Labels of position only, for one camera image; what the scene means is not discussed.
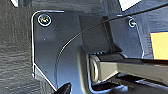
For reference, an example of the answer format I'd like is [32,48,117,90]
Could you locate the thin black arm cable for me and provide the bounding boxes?
[53,5,168,89]

